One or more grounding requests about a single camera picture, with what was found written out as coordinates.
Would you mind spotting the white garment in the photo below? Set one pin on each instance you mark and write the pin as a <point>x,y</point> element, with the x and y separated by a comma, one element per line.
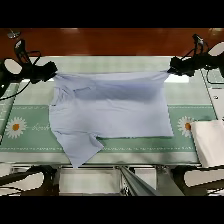
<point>210,141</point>

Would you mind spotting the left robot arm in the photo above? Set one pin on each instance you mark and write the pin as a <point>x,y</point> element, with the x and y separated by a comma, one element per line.
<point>11,68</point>

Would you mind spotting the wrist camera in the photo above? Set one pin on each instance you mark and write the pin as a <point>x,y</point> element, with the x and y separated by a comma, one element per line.
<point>198,43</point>
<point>20,50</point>

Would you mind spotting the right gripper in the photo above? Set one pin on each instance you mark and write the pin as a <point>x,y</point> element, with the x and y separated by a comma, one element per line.
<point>181,66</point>

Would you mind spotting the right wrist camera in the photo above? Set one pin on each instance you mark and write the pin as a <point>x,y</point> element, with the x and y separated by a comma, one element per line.
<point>198,43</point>

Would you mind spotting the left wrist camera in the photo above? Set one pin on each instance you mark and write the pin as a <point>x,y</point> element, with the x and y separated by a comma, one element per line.
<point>20,50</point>

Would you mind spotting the silver frame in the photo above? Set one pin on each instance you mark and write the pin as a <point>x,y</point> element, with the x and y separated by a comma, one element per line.
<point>133,181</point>

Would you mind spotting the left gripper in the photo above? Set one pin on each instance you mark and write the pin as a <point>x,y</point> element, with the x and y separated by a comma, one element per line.
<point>46,71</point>

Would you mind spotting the light blue shirt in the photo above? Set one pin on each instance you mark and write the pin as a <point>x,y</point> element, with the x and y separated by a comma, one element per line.
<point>106,106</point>

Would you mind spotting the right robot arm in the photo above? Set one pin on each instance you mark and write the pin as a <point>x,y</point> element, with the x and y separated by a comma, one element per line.
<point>213,60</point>

